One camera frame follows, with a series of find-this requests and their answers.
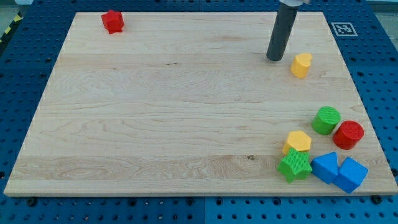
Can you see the yellow heart block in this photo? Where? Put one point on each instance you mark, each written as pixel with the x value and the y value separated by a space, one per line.
pixel 301 64

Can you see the green star block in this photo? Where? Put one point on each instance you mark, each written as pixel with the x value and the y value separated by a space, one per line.
pixel 295 165

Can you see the red star block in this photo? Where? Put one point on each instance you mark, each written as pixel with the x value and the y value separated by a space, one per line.
pixel 113 21

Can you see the light wooden board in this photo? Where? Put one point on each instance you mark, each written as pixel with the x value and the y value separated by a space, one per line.
pixel 186 104

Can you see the yellow hexagon block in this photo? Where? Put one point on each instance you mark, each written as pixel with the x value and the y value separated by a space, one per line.
pixel 298 140

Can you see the green cylinder block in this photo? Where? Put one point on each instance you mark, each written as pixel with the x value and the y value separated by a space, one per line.
pixel 326 120

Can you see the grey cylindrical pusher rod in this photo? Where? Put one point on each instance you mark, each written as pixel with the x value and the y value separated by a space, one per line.
pixel 283 25

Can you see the blue triangle block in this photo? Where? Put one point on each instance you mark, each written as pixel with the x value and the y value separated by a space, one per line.
pixel 325 167

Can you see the red cylinder block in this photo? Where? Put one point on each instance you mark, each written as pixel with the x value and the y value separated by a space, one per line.
pixel 348 135

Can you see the blue cube block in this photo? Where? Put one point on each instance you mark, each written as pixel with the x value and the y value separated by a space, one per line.
pixel 351 175

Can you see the white fiducial marker tag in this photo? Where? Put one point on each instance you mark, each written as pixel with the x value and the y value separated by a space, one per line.
pixel 344 29

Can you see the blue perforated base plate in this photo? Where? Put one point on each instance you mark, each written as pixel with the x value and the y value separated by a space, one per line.
pixel 27 62

